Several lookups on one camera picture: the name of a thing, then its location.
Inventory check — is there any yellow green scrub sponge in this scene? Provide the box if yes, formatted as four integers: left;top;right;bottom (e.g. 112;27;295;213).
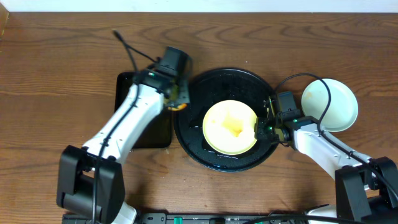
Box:
167;103;187;111

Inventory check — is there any pale yellow plate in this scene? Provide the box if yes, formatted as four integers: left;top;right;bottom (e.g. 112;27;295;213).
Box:
202;100;257;156

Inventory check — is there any light blue plate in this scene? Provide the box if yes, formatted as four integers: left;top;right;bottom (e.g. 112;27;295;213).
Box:
301;78;359;132

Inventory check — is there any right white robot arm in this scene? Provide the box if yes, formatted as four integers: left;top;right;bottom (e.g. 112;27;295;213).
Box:
254;111;397;223

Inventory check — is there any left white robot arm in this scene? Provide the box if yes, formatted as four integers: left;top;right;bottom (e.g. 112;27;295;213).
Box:
56;68;192;223

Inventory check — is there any rectangular black tray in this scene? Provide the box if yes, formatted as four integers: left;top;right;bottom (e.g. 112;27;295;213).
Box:
114;72;172;149

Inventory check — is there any round black tray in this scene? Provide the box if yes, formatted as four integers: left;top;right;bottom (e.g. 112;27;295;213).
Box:
174;68;277;172

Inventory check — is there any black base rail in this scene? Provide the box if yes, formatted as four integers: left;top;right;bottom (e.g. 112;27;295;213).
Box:
61;205;343;224

